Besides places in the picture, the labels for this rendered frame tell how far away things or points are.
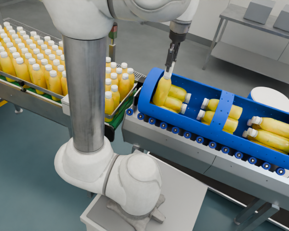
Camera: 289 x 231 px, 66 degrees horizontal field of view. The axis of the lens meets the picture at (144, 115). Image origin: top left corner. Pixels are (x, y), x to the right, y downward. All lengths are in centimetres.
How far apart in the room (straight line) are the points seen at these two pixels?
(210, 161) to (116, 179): 76
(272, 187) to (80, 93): 120
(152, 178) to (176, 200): 30
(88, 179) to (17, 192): 151
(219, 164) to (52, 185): 145
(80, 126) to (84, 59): 21
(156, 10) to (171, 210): 78
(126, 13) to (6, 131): 239
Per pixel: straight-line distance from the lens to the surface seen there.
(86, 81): 56
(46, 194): 218
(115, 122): 139
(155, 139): 138
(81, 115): 63
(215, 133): 121
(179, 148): 137
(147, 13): 40
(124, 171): 73
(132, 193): 75
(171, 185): 103
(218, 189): 218
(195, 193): 105
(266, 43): 455
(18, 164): 242
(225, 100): 121
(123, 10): 44
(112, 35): 170
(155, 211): 93
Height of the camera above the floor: 190
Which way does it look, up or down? 44 degrees down
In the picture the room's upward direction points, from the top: 10 degrees clockwise
